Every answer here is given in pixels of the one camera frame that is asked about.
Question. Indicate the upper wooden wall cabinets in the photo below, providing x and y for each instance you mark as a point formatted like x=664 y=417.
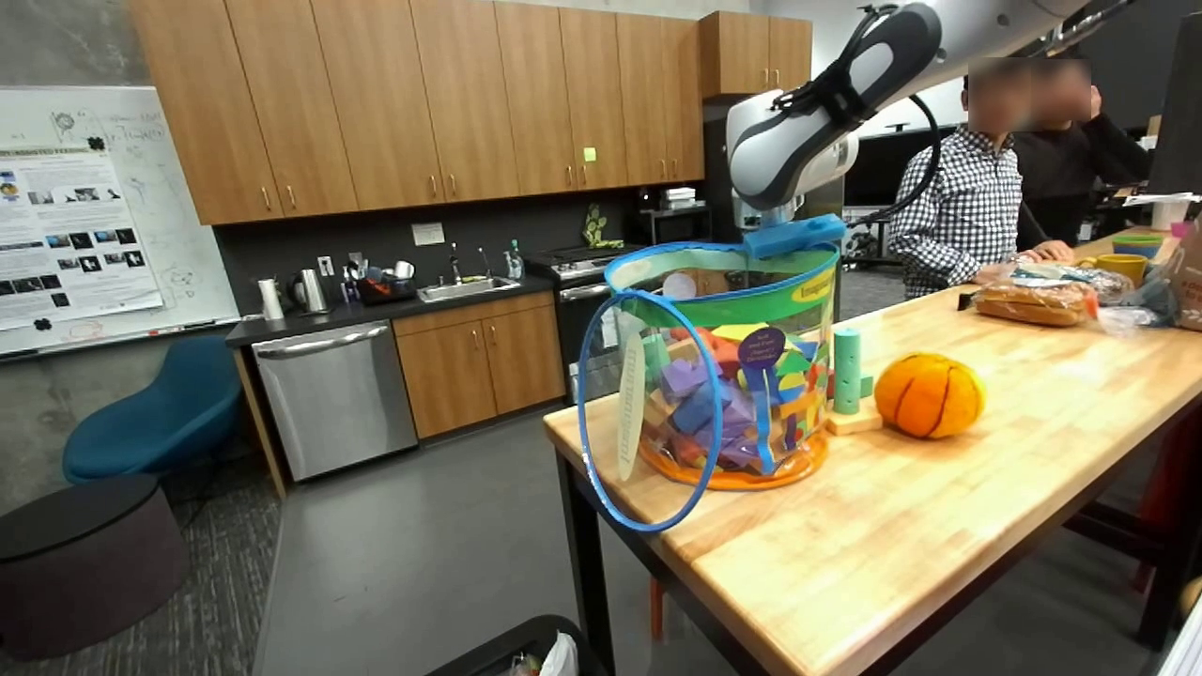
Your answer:
x=376 y=100

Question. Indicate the white paper cup stack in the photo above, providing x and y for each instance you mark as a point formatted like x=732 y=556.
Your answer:
x=273 y=302

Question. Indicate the stainless steel dishwasher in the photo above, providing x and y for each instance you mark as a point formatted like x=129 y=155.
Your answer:
x=336 y=401

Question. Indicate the teal cylinder foam block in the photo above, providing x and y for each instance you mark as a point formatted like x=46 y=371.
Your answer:
x=846 y=371

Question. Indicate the person in checkered shirt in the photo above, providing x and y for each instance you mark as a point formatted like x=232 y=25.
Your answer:
x=969 y=200

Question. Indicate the yellow green package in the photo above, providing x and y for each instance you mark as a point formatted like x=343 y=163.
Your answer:
x=1128 y=255

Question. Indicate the lower wooden cabinets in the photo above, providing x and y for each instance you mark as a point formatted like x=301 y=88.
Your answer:
x=483 y=363

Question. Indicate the black waste bin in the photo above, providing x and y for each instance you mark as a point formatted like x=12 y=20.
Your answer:
x=499 y=646

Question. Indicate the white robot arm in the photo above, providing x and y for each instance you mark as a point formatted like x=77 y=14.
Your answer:
x=800 y=138

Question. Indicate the clear plastic grocery bag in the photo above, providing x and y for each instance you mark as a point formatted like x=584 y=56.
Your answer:
x=1185 y=282

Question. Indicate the printed research poster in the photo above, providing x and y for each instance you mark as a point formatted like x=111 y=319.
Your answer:
x=77 y=238

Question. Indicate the white wall outlet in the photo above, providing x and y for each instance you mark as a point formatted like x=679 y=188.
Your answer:
x=430 y=235

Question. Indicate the clear plastic block bag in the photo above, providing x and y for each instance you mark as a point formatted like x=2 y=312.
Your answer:
x=752 y=376

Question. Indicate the soap bottle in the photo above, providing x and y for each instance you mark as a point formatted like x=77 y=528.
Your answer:
x=510 y=262

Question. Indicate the stainless kitchen sink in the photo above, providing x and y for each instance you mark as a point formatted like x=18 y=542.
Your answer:
x=472 y=290

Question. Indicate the orange plush pumpkin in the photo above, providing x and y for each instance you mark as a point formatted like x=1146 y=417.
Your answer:
x=929 y=397

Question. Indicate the black kitchen countertop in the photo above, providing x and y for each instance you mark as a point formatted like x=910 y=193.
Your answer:
x=350 y=312

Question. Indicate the white wall whiteboard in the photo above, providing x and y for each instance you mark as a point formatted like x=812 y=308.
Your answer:
x=189 y=188

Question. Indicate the green potted plant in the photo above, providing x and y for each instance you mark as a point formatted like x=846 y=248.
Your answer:
x=603 y=230

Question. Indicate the green sticky note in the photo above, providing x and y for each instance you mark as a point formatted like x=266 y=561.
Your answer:
x=586 y=155

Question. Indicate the dark round ottoman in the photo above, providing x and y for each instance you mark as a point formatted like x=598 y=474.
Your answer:
x=88 y=565

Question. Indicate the blue lounge chair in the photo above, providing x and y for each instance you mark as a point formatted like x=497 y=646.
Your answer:
x=155 y=417

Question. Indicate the person in dark sweater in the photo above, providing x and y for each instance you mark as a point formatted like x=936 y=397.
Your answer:
x=1065 y=163

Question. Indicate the dark dishes pile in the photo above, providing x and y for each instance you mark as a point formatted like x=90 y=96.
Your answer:
x=381 y=282

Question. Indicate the bagged bread loaf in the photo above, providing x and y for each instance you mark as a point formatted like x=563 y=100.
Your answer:
x=1036 y=305

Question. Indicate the black computer monitor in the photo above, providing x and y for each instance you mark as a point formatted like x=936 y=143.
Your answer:
x=1180 y=115

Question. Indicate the stainless oven range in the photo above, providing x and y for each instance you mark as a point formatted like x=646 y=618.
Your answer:
x=578 y=302

